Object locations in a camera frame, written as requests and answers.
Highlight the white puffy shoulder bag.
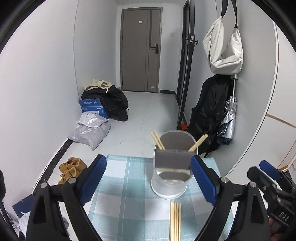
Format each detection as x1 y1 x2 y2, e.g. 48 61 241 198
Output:
203 16 244 75

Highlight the blue cardboard box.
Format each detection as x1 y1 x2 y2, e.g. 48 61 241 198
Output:
78 98 109 118

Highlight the translucent white utensil holder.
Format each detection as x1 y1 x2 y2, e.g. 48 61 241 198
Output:
151 130 198 200

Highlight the white plastic mailer bag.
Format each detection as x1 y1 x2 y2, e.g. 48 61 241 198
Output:
78 111 108 130

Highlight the grey door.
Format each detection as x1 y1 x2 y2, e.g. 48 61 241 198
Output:
120 7 162 92

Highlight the dark blue box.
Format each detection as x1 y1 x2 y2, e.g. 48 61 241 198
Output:
13 194 35 218

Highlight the silver folded umbrella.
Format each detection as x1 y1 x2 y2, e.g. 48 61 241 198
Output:
217 74 238 145

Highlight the black clothes pile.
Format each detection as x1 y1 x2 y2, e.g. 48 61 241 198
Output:
81 85 129 121

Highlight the grey plastic mailer bag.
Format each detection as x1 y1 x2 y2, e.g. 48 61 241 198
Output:
67 122 111 151

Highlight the tan suede shoe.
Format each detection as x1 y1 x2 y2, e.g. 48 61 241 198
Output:
59 157 87 173
58 168 80 185

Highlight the person's right hand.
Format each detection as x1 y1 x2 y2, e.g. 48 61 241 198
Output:
268 218 296 241

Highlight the black door frame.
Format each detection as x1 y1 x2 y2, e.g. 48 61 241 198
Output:
176 0 198 130

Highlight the black hanging coat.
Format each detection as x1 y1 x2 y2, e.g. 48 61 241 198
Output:
188 74 233 155

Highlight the beige garment on pile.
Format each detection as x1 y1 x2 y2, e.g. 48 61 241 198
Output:
84 79 112 93

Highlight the teal checkered tablecloth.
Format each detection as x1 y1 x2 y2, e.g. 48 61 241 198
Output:
88 155 213 240

